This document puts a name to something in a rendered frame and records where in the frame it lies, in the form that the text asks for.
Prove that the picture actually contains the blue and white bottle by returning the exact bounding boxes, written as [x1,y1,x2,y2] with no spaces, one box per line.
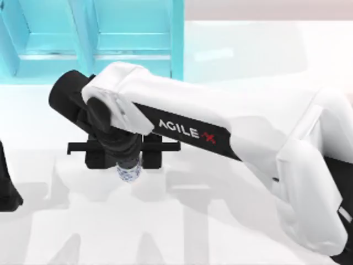
[115,158,143,183]

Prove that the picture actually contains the light blue rack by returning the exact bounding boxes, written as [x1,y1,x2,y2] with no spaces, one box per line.
[0,0,185,84]

